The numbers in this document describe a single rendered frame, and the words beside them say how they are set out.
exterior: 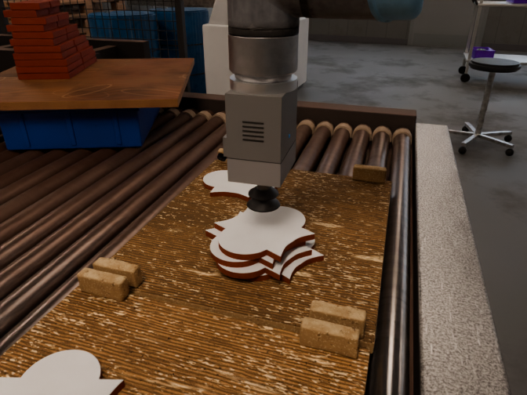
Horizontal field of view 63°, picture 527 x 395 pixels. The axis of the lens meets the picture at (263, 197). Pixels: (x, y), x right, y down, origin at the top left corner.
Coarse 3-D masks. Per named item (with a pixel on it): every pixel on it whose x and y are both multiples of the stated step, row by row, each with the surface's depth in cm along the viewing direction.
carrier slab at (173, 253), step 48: (192, 192) 75; (288, 192) 75; (336, 192) 75; (384, 192) 75; (144, 240) 61; (192, 240) 61; (336, 240) 61; (384, 240) 61; (144, 288) 52; (192, 288) 52; (240, 288) 52; (288, 288) 52; (336, 288) 52
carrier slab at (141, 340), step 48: (48, 336) 45; (96, 336) 45; (144, 336) 45; (192, 336) 45; (240, 336) 45; (288, 336) 45; (144, 384) 40; (192, 384) 40; (240, 384) 40; (288, 384) 40; (336, 384) 40
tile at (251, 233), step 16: (288, 208) 61; (224, 224) 58; (240, 224) 58; (256, 224) 58; (272, 224) 58; (288, 224) 58; (304, 224) 58; (224, 240) 54; (240, 240) 54; (256, 240) 54; (272, 240) 54; (288, 240) 54; (304, 240) 56; (240, 256) 52; (256, 256) 52; (272, 256) 52
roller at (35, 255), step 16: (224, 112) 124; (208, 128) 112; (176, 144) 100; (192, 144) 103; (160, 160) 92; (176, 160) 96; (144, 176) 85; (112, 192) 78; (128, 192) 80; (96, 208) 73; (112, 208) 76; (64, 224) 69; (80, 224) 69; (48, 240) 64; (64, 240) 66; (32, 256) 61; (48, 256) 62; (0, 272) 57; (16, 272) 58; (32, 272) 60; (0, 288) 55
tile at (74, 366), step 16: (64, 352) 42; (80, 352) 42; (32, 368) 40; (48, 368) 40; (64, 368) 40; (80, 368) 40; (96, 368) 40; (0, 384) 39; (16, 384) 39; (32, 384) 39; (48, 384) 39; (64, 384) 39; (80, 384) 39; (96, 384) 39; (112, 384) 39
